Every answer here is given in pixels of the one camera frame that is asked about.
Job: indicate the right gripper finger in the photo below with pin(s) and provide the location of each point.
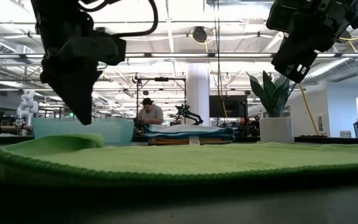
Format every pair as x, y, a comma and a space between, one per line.
286, 57
303, 67

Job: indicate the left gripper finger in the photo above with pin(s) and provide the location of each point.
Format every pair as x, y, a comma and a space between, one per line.
87, 93
70, 96

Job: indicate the pale blue teal-edged towel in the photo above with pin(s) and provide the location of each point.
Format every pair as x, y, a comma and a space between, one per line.
182, 128

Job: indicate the green microfiber towel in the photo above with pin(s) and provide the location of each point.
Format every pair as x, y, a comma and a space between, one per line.
182, 158

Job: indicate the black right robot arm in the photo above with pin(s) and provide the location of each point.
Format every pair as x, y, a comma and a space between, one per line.
346, 12

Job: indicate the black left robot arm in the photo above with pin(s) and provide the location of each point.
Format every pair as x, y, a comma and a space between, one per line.
57, 15

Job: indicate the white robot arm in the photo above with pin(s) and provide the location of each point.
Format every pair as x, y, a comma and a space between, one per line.
26, 105

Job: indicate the small black background robot arm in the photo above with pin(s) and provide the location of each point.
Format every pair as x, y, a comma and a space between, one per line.
188, 113

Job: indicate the teal plastic bin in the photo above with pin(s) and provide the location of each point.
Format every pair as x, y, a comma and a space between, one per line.
117, 130

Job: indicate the person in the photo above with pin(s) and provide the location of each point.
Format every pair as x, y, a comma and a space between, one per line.
151, 113

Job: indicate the snake plant in white pot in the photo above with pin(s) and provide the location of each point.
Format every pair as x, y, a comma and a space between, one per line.
275, 129

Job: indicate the black monitor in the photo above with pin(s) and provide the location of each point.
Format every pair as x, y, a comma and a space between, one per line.
228, 105

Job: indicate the small white bin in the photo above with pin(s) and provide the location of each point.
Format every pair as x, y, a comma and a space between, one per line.
345, 133

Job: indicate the white building pillar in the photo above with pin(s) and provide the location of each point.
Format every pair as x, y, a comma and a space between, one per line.
197, 93

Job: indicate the white wall panel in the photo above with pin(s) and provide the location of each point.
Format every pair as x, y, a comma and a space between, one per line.
322, 123

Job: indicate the black table frame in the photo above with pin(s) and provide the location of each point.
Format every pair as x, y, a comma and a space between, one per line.
337, 140

